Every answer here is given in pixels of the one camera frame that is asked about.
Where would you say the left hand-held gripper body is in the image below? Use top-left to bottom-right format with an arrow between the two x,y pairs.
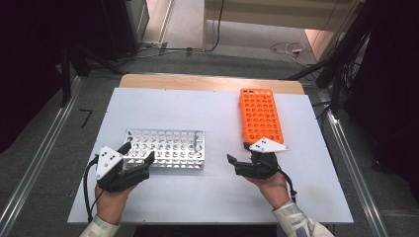
95,145 -> 151,194

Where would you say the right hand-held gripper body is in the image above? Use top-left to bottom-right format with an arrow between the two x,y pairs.
234,136 -> 292,181

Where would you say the clear test tube rack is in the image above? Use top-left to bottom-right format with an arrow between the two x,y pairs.
122,127 -> 207,171

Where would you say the orange test tube rack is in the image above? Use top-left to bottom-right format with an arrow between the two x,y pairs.
238,87 -> 285,146

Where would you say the person's right hand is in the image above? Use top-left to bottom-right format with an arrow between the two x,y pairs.
244,171 -> 292,210

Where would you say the person's left hand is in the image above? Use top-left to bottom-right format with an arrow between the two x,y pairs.
94,183 -> 138,226

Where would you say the white table board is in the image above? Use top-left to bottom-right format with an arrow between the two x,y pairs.
66,86 -> 355,225

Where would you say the wooden table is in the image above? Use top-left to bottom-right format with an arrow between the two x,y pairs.
119,73 -> 306,96

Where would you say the black metal stand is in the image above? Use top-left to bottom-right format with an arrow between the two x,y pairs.
59,45 -> 73,109

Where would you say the grey power strip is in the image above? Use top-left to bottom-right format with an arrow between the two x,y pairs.
139,39 -> 170,51

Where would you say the dark cabinet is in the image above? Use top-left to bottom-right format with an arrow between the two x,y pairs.
98,0 -> 150,62

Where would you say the black curtain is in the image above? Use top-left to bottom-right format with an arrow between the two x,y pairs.
0,0 -> 110,156
342,0 -> 419,205

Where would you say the beige wooden furniture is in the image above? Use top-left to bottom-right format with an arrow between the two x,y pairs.
202,0 -> 365,52

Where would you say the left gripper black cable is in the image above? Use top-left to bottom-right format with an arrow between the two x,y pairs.
82,154 -> 100,224

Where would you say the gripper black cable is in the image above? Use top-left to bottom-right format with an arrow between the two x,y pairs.
82,154 -> 100,224
277,165 -> 297,203

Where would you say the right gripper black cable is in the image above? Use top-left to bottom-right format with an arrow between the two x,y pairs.
277,165 -> 297,203

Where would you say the aluminium floor rail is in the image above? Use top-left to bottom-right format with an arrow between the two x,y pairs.
0,75 -> 84,233
315,88 -> 391,237

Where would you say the white floor cable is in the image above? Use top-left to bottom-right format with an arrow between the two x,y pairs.
269,40 -> 306,60

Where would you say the bundle of black cables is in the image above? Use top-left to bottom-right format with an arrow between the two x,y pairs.
286,31 -> 372,115

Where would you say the black hanging cable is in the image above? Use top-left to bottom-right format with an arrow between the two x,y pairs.
205,0 -> 226,53

